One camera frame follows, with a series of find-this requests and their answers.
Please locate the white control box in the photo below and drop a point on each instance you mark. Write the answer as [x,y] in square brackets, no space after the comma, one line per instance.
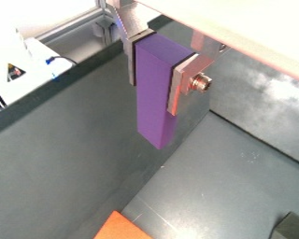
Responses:
[30,64]

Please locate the black curved holder bracket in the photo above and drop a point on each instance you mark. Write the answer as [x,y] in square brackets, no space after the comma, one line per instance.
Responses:
[288,228]

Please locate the purple rectangular block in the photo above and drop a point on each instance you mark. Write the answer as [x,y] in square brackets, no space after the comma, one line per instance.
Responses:
[158,55]

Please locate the aluminium frame profile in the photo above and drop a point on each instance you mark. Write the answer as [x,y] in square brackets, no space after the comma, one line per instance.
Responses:
[93,25]

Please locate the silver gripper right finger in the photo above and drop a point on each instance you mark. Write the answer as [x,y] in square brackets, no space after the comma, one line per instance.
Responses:
[189,76]

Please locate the red shape-sorting board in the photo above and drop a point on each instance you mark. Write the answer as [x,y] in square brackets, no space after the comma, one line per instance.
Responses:
[120,228]

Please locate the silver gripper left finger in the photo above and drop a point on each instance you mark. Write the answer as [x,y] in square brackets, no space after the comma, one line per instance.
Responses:
[132,18]

